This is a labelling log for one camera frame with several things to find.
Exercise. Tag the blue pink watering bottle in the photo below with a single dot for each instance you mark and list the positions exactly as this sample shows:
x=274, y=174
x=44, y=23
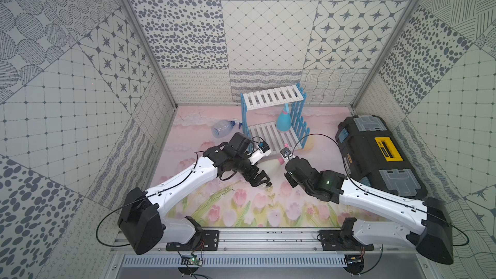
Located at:
x=283, y=123

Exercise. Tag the clear blue spray bottle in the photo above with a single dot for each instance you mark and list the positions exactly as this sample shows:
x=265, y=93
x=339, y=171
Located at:
x=223, y=127

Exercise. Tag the white pink watering bottle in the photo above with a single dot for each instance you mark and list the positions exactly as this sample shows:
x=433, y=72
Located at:
x=272, y=167

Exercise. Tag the aluminium mounting rail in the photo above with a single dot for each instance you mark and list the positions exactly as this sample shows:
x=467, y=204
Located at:
x=271, y=240

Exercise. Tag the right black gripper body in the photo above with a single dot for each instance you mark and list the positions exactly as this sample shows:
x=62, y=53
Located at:
x=292, y=183

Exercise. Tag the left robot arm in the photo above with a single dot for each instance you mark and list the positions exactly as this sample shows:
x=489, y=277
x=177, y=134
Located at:
x=144, y=219

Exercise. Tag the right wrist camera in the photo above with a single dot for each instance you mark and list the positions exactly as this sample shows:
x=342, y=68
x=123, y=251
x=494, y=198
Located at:
x=286, y=153

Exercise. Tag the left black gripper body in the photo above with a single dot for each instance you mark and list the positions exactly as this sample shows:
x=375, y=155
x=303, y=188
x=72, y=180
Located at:
x=253, y=172

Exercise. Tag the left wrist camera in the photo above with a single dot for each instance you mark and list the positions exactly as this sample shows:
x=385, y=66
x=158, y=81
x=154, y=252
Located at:
x=263, y=150

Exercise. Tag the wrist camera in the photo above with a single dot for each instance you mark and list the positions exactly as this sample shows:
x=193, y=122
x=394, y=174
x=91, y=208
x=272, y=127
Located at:
x=286, y=153
x=263, y=150

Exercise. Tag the blue and white slatted shelf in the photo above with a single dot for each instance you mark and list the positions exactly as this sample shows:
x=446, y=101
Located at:
x=261, y=110

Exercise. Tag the small green circuit board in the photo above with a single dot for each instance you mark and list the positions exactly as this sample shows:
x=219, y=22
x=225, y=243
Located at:
x=192, y=261

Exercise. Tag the pink floral table mat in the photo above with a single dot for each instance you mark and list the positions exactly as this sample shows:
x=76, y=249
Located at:
x=231, y=201

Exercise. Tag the black yellow toolbox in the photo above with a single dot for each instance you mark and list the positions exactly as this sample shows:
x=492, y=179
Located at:
x=372, y=157

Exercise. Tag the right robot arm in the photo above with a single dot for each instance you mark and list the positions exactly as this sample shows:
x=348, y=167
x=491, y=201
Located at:
x=424, y=225

